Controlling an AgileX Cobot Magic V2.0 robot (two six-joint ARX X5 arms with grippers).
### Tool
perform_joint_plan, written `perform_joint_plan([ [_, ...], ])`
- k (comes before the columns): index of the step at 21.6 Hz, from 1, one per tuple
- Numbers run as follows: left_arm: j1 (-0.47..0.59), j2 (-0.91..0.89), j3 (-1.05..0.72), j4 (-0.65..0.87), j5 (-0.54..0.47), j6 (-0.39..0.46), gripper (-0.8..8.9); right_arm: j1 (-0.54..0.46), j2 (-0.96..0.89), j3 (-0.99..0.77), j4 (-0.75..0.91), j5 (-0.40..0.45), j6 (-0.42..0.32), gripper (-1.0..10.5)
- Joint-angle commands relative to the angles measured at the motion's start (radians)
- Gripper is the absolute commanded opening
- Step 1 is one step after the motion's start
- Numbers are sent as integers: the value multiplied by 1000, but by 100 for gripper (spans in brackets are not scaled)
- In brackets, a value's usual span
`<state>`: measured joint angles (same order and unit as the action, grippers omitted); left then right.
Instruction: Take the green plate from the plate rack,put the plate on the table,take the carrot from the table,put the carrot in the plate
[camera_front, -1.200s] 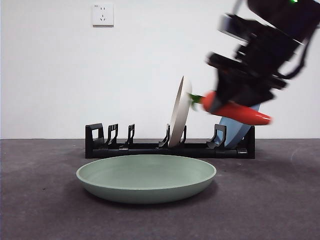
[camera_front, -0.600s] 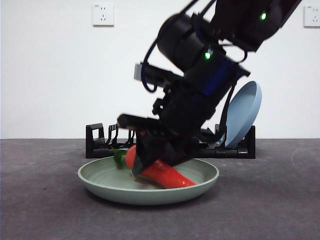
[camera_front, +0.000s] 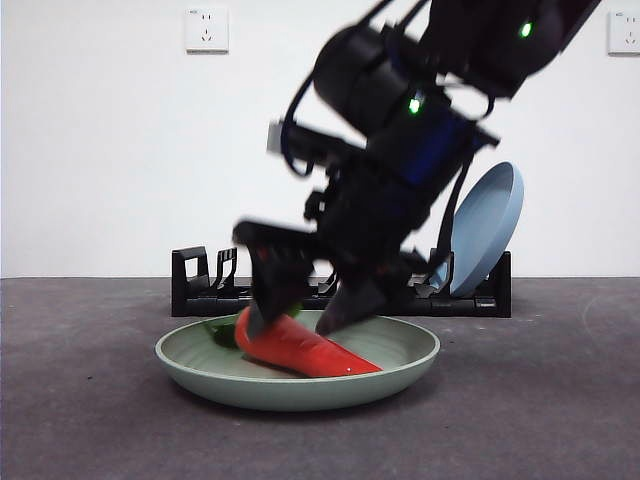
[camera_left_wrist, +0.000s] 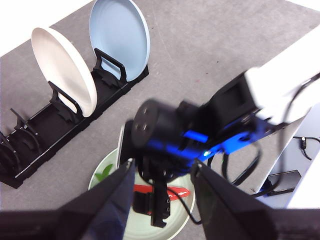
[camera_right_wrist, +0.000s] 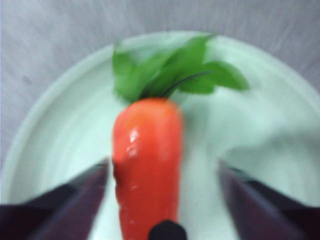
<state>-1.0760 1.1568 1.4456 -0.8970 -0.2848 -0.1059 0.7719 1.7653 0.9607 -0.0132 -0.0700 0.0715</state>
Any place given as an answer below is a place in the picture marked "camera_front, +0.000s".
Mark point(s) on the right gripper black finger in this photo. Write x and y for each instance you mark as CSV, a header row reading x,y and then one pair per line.
x,y
357,302
277,270

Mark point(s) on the orange carrot with green leaves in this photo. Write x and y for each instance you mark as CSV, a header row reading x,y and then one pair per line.
x,y
305,350

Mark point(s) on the green plate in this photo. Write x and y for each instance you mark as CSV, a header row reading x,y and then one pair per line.
x,y
300,392

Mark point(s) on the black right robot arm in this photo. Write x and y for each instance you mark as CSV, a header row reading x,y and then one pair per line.
x,y
395,165

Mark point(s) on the black plate rack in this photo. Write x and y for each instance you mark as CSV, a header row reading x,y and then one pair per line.
x,y
200,302

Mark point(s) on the blue plate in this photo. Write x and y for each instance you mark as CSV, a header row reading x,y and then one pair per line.
x,y
492,225

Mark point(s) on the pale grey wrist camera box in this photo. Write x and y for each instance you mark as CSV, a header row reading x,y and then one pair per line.
x,y
275,137

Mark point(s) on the white wall socket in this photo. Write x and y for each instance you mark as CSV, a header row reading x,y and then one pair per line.
x,y
207,31
624,33

